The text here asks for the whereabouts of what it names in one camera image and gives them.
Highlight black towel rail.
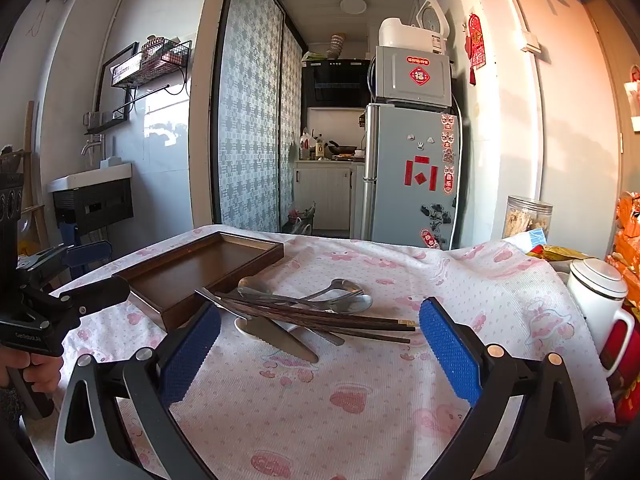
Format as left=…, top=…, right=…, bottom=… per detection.
left=112, top=82, right=172, bottom=112

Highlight bags on floor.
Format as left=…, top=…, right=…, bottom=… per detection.
left=287, top=202, right=317, bottom=233

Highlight dark wooden tray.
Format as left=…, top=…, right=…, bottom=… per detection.
left=112, top=230, right=286, bottom=333

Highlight metal spoon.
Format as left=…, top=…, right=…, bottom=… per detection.
left=238, top=276, right=321, bottom=311
left=280, top=291, right=374, bottom=315

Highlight gold snack packet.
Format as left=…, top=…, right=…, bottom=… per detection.
left=525, top=245, right=571, bottom=262

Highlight condiment bottles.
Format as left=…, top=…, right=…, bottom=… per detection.
left=299, top=130, right=326, bottom=161

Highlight black wire wall shelf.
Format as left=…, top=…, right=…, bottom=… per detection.
left=97, top=37, right=193, bottom=121

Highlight silver fridge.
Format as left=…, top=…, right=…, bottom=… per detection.
left=361, top=102, right=473, bottom=251

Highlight white kitchen cabinet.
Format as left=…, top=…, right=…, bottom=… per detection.
left=293, top=160, right=366, bottom=233

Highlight white ceramic spoon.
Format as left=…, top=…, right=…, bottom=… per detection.
left=234, top=316, right=346, bottom=347

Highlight orange snack packets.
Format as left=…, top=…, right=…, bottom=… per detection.
left=605, top=192, right=640, bottom=286

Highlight white rice cooker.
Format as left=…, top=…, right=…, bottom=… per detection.
left=378, top=16, right=448, bottom=55

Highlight pink printed tablecloth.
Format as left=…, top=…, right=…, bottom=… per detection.
left=47, top=225, right=617, bottom=480

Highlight metal faucet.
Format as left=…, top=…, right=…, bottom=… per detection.
left=81, top=134, right=106, bottom=168

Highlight silver microwave oven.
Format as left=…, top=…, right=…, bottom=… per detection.
left=372, top=45, right=453, bottom=113

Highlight white round appliance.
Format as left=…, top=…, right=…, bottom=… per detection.
left=414, top=0, right=451, bottom=36

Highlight red hanging decoration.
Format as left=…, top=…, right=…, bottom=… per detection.
left=467, top=12, right=487, bottom=86

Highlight patterned sliding door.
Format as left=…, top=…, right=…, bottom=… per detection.
left=212, top=0, right=286, bottom=233
left=277, top=12, right=306, bottom=233

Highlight metal fork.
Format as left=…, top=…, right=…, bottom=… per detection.
left=240, top=278, right=366, bottom=307

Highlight person's left hand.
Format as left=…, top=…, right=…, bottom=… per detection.
left=0, top=345, right=63, bottom=402

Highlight steel table knife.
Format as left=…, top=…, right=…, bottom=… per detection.
left=195, top=287, right=320, bottom=365

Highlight black range hood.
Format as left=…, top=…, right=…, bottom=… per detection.
left=301, top=59, right=373, bottom=108

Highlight clear plastic jar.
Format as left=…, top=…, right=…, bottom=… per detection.
left=504, top=195, right=553, bottom=241

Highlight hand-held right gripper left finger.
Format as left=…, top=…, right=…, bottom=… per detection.
left=52, top=301, right=223, bottom=480

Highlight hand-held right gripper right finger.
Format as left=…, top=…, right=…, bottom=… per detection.
left=419, top=296, right=586, bottom=480

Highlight white electric kettle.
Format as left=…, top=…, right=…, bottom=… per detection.
left=566, top=257, right=636, bottom=376

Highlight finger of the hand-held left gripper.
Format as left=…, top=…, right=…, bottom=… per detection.
left=27, top=276, right=132, bottom=319
left=17, top=240, right=114, bottom=282

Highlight white wash basin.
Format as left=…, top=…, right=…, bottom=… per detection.
left=47, top=162, right=133, bottom=193

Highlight red container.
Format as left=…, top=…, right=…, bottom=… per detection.
left=597, top=317, right=640, bottom=423

